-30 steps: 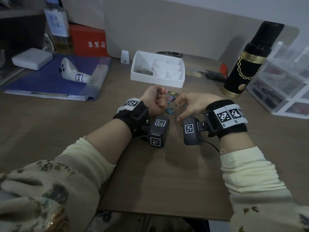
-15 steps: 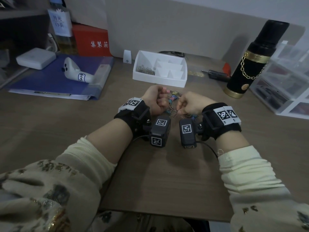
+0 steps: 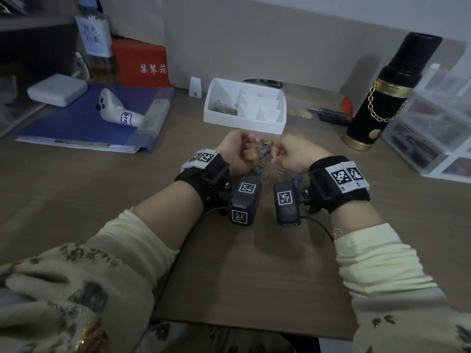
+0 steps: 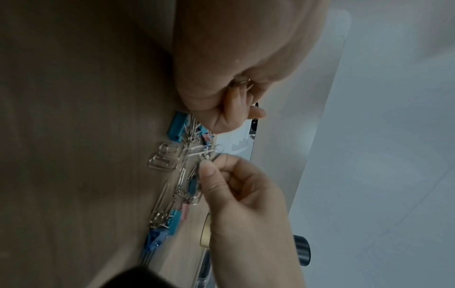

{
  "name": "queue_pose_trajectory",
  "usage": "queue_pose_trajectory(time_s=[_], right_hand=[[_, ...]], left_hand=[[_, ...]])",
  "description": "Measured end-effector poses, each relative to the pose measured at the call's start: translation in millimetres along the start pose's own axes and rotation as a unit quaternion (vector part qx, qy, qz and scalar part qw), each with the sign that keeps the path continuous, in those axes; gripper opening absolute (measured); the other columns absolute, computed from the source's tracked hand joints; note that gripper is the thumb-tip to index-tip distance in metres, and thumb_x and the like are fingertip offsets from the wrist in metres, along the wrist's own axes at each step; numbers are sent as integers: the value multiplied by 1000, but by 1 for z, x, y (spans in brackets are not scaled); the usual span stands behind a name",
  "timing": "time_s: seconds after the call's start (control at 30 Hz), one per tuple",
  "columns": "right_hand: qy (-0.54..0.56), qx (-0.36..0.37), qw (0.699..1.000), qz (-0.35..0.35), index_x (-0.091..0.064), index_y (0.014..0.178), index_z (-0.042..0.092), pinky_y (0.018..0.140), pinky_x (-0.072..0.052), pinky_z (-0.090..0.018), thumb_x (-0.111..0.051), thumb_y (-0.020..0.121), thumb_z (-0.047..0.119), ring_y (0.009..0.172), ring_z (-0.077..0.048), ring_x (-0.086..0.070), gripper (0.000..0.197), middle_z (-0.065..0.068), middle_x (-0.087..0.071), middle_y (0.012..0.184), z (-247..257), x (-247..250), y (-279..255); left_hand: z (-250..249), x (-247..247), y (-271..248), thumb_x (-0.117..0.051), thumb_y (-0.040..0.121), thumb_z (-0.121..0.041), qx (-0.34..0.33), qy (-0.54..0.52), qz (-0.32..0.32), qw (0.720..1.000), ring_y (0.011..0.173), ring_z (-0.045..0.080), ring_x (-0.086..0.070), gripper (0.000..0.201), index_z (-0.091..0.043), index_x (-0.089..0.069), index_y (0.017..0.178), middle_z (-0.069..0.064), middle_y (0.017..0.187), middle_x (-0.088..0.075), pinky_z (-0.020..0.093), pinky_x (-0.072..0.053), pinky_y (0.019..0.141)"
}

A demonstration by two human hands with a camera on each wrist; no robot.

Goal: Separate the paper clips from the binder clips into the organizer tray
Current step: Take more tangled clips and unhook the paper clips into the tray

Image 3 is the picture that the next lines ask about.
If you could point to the person's left hand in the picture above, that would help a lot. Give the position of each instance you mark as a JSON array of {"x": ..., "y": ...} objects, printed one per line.
[{"x": 235, "y": 150}]

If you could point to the person's right hand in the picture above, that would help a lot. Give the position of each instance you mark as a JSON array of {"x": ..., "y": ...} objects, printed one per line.
[{"x": 301, "y": 154}]

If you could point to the group of coloured binder clips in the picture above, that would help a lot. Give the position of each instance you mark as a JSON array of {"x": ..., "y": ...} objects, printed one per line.
[{"x": 263, "y": 154}]

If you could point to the white compartment organizer tray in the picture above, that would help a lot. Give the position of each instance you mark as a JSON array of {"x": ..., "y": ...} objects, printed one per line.
[{"x": 220, "y": 121}]

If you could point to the pile of silver paper clips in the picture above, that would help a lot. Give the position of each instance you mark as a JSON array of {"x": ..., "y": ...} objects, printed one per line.
[{"x": 266, "y": 177}]

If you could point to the small heap of paper clips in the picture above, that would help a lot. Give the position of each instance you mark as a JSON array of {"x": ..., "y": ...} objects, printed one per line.
[{"x": 223, "y": 107}]

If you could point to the person's left forearm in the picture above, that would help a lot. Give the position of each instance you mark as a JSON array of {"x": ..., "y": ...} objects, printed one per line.
[{"x": 110, "y": 275}]

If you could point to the person's right forearm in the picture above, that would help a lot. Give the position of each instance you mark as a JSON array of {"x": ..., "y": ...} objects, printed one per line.
[{"x": 386, "y": 279}]

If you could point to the flat gold strip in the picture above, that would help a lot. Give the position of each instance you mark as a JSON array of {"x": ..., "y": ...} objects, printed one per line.
[{"x": 298, "y": 113}]

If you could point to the black screwdriver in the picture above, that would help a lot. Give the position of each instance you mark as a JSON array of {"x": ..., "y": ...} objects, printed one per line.
[{"x": 333, "y": 116}]

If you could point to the small red object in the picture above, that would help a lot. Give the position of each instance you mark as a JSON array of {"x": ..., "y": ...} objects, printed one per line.
[{"x": 347, "y": 105}]

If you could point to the small white stand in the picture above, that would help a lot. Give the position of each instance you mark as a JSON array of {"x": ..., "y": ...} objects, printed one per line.
[{"x": 195, "y": 87}]

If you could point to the beige desk divider panel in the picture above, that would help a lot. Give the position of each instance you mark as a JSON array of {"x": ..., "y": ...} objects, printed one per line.
[{"x": 294, "y": 40}]

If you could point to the orange ribbed box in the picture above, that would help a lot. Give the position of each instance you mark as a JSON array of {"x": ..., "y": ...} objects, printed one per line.
[{"x": 140, "y": 62}]

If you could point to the white handheld controller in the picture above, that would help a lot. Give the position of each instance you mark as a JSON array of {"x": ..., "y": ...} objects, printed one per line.
[{"x": 110, "y": 106}]

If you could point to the clear plastic case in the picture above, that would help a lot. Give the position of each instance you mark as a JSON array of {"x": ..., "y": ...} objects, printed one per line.
[{"x": 434, "y": 132}]

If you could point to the blue document folder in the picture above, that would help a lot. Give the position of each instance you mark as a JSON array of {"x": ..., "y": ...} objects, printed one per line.
[{"x": 70, "y": 124}]

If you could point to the tea bottle with blue cap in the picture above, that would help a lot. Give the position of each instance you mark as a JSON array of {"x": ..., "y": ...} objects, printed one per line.
[{"x": 97, "y": 40}]

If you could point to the white flat adapter box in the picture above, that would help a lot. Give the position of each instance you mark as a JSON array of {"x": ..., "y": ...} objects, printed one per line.
[{"x": 57, "y": 90}]

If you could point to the grey shelf unit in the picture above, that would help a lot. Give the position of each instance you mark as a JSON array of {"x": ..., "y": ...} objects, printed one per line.
[{"x": 36, "y": 36}]

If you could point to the clear plastic bag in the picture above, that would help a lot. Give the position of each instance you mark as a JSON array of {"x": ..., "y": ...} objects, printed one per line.
[{"x": 8, "y": 88}]

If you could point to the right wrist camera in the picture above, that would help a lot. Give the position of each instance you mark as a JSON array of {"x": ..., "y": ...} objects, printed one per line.
[{"x": 287, "y": 204}]

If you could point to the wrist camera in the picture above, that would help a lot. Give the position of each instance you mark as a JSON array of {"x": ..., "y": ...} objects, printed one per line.
[
  {"x": 287, "y": 204},
  {"x": 246, "y": 202}
]

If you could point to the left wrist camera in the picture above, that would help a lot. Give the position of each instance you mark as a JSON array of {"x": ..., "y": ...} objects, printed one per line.
[{"x": 246, "y": 202}]

